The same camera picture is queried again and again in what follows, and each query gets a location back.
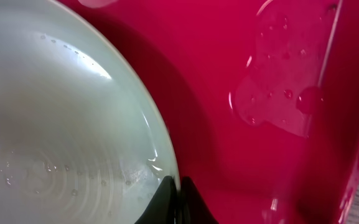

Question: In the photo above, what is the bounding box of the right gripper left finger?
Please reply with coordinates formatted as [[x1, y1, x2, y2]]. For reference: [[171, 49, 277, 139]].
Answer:
[[135, 176, 177, 224]]

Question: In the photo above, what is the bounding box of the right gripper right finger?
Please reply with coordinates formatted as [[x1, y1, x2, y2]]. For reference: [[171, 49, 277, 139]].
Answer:
[[179, 177, 218, 224]]

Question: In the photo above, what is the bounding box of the light blue plate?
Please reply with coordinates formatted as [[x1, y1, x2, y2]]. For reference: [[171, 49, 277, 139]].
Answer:
[[0, 1, 180, 223], [78, 0, 118, 8]]

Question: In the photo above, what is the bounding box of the red plastic tray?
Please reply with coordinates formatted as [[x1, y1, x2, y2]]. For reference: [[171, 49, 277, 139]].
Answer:
[[65, 0, 359, 223]]

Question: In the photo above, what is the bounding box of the light blue plate top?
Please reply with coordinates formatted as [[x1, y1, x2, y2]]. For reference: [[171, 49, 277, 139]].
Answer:
[[78, 0, 118, 8]]

